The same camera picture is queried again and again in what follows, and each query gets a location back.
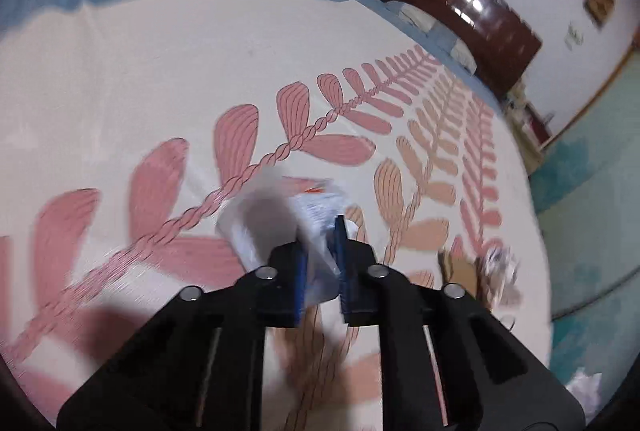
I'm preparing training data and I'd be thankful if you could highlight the brown cardboard piece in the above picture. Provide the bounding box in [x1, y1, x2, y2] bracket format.
[437, 250, 483, 300]

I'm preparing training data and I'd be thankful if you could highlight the blue white pillow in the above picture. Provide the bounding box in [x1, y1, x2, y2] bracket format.
[385, 0, 478, 75]

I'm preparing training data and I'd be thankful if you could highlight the square brown wall decoration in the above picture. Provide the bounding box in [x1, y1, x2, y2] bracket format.
[584, 0, 616, 28]

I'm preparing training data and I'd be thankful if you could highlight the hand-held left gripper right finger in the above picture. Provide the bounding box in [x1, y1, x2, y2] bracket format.
[332, 215, 586, 431]

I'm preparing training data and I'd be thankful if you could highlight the crumpled printed paper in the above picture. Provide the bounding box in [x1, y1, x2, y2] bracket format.
[475, 245, 522, 310]

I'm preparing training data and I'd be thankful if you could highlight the white plastic wrapper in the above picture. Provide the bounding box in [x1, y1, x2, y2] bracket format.
[215, 176, 358, 308]

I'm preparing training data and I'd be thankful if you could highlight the beige wooden nightstand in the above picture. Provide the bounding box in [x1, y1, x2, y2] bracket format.
[502, 84, 557, 164]

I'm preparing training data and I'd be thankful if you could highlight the red box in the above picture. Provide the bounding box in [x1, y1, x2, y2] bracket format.
[525, 104, 554, 147]

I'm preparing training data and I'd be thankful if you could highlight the crumpled white tissue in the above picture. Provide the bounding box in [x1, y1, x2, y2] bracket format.
[565, 368, 604, 418]

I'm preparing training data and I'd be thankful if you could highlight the white pink leaf-print blanket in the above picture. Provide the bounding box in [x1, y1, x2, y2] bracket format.
[0, 0, 553, 431]

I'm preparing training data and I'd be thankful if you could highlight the floral glass wardrobe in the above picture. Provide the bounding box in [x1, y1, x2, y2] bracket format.
[529, 54, 640, 414]

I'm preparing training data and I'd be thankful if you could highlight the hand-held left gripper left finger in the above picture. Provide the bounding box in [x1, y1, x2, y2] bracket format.
[56, 241, 308, 431]

